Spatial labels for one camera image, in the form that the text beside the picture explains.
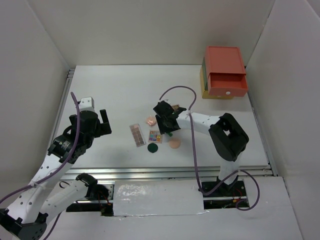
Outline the colourful square eyeshadow palette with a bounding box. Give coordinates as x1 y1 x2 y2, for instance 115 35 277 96
148 129 163 144

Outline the brown eyeshadow palette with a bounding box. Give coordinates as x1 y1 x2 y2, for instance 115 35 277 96
171 104 180 111

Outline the pink eyeshadow palette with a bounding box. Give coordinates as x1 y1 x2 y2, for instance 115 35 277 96
129 123 146 147

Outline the red top drawer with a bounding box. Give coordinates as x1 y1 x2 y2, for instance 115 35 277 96
204 46 248 98

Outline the green drawer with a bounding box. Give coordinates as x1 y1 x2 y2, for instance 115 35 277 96
202 58 208 91

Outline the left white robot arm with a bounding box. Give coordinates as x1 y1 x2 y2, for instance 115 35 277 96
0 109 112 240

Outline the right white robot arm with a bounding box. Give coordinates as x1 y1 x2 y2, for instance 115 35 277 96
153 100 249 196

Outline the wrapped peach makeup puff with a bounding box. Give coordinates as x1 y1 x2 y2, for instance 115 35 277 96
145 115 157 127

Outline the bare peach makeup puff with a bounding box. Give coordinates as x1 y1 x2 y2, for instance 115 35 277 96
168 137 181 149

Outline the dark green round compact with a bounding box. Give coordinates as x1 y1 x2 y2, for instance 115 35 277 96
147 143 159 153

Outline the white foil-edged cover plate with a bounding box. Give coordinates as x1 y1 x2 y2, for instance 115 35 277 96
113 180 206 217

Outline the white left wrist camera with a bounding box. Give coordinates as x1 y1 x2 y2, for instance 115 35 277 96
78 97 95 113

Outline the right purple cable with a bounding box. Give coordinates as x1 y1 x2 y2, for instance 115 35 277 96
158 86 261 212

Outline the aluminium frame rail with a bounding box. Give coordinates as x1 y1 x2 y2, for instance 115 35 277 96
54 65 273 181

